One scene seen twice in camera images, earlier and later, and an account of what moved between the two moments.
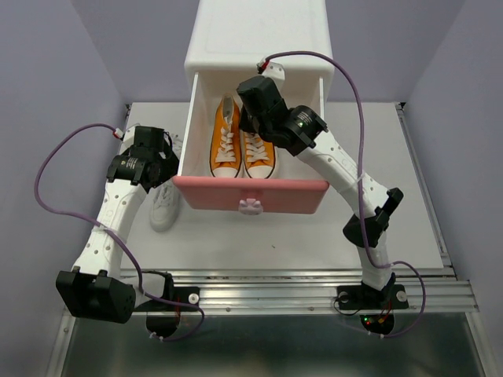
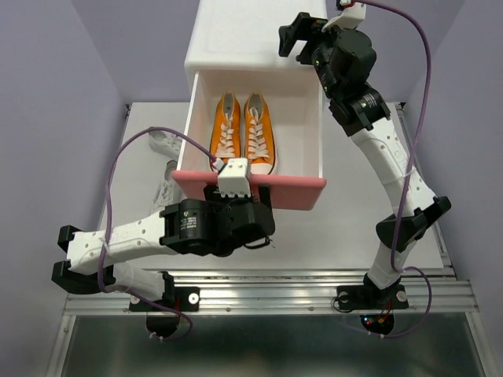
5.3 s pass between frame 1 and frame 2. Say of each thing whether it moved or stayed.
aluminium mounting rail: stayed
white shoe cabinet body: stayed
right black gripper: moved
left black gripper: moved
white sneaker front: stayed
